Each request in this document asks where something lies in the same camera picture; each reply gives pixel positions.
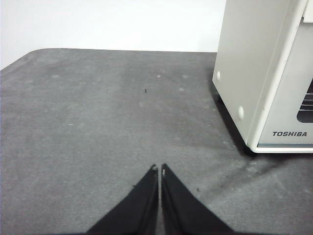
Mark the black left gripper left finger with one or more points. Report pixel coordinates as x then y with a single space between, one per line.
139 210

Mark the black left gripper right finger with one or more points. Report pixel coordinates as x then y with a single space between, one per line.
181 210

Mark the cream Toshiba toaster oven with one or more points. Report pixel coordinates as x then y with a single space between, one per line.
244 61

